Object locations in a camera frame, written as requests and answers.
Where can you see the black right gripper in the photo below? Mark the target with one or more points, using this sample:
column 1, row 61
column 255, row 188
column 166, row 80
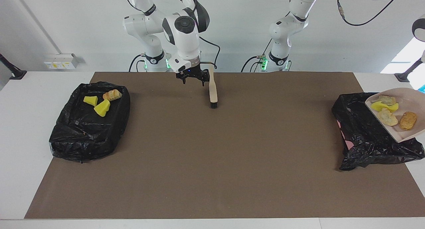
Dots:
column 191, row 72

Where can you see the beige hand brush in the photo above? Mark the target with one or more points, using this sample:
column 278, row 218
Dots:
column 213, row 92

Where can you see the striped orange bread piece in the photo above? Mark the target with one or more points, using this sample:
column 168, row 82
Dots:
column 112, row 95

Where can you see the green and yellow sponge piece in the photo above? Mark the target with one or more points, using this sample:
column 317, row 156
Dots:
column 102, row 108

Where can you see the notched yellow sponge piece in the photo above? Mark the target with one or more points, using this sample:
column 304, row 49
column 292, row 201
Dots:
column 90, row 100

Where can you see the yellow sponge block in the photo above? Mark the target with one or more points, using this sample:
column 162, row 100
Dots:
column 382, row 107

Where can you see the pale bread piece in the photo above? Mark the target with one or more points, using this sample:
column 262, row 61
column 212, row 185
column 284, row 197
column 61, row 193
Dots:
column 386, row 117
column 387, row 99

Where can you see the brown bread piece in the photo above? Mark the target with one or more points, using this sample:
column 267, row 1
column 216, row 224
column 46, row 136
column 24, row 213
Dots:
column 408, row 120

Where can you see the beige plastic dustpan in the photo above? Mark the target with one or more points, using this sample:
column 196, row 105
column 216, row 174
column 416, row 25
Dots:
column 415, row 102

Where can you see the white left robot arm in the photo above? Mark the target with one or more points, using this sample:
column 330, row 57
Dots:
column 287, row 26

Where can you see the black bag lined pink bin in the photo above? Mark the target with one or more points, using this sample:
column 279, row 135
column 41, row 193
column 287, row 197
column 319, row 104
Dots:
column 362, row 139

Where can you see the brown table mat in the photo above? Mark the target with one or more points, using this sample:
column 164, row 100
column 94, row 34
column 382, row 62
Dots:
column 212, row 189

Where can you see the black clamp stand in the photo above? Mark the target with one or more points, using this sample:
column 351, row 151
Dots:
column 403, row 77
column 16, row 74

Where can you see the white wall power strip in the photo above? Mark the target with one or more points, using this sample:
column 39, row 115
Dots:
column 59, row 63

